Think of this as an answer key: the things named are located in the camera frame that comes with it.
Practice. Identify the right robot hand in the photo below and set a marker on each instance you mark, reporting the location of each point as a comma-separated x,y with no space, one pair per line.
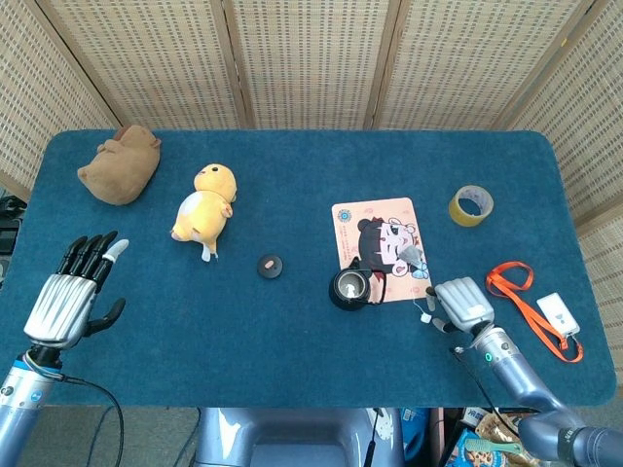
462,301

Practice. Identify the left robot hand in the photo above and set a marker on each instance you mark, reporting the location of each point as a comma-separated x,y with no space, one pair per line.
61,311

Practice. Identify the grey pyramid tea bag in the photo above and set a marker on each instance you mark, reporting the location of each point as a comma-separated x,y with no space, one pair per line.
413,255

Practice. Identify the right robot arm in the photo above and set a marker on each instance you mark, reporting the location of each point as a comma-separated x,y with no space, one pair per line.
511,374

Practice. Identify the beige snack bag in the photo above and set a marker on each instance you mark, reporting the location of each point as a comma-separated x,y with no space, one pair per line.
496,428

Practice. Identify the black teapot lid orange knob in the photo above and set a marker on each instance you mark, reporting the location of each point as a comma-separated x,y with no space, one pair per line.
270,271

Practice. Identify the yellow packing tape roll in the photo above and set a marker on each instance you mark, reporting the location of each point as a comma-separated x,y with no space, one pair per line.
455,214

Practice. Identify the white badge card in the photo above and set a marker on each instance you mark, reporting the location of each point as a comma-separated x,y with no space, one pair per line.
559,316

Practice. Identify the black equipment beside table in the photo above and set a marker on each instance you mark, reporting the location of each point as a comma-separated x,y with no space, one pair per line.
7,228

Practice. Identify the cartoon girl mouse pad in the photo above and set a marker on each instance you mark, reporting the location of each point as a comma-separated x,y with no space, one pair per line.
350,243

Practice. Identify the green comb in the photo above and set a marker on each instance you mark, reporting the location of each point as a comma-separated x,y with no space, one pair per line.
487,446

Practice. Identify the brown plush toy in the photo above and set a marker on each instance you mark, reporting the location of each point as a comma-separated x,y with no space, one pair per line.
121,170

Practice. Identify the blue printed snack box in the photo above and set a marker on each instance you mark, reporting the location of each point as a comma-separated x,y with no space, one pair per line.
462,457

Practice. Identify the yellow plush toy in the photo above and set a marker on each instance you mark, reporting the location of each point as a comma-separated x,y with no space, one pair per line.
204,214

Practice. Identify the blue table carpet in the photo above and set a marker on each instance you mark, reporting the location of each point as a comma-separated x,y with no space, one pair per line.
311,165

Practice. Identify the grey robot torso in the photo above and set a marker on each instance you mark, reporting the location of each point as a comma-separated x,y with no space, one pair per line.
292,438

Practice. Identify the woven wooden folding screen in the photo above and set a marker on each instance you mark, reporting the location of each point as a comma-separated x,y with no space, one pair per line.
311,63

